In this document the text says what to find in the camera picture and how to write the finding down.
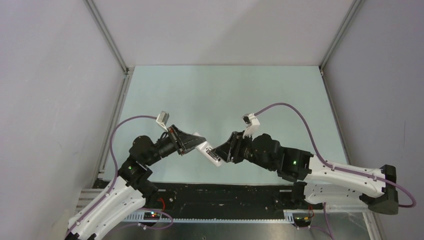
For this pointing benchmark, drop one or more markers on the right controller board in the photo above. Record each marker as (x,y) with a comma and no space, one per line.
(302,222)

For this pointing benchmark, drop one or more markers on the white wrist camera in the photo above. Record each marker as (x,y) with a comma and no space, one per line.
(252,124)
(162,120)

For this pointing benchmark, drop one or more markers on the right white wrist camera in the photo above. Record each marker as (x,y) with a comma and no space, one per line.
(252,124)

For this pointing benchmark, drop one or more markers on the left aluminium frame rail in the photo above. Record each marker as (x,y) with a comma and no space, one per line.
(123,83)

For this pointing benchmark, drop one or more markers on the grey slotted cable duct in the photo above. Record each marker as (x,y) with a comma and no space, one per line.
(139,217)

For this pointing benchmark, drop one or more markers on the white remote control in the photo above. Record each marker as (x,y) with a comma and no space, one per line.
(202,149)

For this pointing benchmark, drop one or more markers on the right aluminium frame rail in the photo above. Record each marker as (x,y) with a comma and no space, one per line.
(341,32)

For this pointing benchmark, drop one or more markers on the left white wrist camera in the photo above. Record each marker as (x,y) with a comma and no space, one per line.
(162,120)

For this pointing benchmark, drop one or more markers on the aluminium frame rail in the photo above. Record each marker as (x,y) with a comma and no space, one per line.
(341,32)
(123,83)

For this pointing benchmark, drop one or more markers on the left controller board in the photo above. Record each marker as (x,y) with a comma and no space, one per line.
(151,216)

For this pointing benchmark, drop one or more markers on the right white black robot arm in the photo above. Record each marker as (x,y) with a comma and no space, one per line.
(314,182)

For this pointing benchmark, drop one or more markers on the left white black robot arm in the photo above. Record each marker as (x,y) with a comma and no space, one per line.
(130,189)

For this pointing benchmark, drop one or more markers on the AAA battery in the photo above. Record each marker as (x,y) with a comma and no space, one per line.
(212,156)

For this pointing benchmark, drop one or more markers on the controller board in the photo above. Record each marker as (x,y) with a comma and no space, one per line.
(302,222)
(151,216)

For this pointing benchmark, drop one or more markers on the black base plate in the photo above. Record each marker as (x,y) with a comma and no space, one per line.
(224,201)

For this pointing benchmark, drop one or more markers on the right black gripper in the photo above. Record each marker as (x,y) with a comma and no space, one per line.
(232,148)

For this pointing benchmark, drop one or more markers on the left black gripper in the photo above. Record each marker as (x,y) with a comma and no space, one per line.
(185,141)

